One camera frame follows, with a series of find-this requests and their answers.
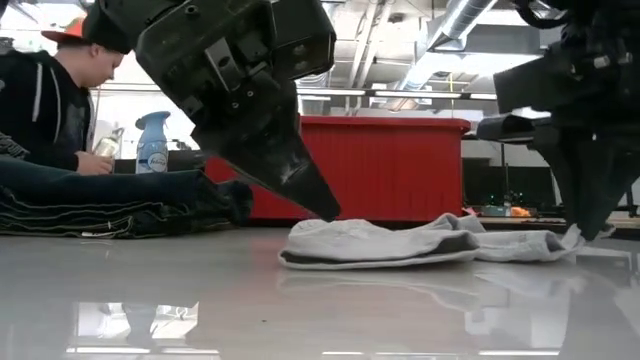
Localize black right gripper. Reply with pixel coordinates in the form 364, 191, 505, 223
475, 39, 640, 242

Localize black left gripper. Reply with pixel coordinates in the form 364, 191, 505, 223
134, 0, 342, 223

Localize grey garment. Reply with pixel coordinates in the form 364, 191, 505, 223
278, 212, 616, 271

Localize clear spray bottle white trigger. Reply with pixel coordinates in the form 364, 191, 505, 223
92, 127, 126, 160

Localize dark blue denim jeans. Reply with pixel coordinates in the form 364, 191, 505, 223
0, 154, 255, 240

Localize red plastic laundry bin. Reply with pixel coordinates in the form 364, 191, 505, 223
204, 115, 472, 224

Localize light wooden desk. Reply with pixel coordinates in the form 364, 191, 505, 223
464, 213, 640, 240

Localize black cabinet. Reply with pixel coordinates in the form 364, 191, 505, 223
166, 148, 207, 174

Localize dark wide partition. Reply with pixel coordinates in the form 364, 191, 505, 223
462, 163, 557, 207

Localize blue Febreze spray bottle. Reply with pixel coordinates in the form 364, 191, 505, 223
134, 110, 171, 175

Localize long ceiling light bar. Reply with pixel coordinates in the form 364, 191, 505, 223
92, 82, 499, 101

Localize person's hand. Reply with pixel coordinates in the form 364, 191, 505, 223
74, 149, 116, 176

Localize person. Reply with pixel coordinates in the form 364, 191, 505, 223
0, 17, 134, 176

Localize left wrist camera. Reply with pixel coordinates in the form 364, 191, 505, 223
272, 0, 337, 81

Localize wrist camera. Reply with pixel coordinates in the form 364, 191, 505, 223
272, 0, 337, 81
492, 53, 571, 115

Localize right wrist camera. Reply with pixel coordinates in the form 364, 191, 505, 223
492, 53, 571, 115

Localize smooth silver ventilation duct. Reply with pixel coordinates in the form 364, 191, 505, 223
397, 0, 497, 94

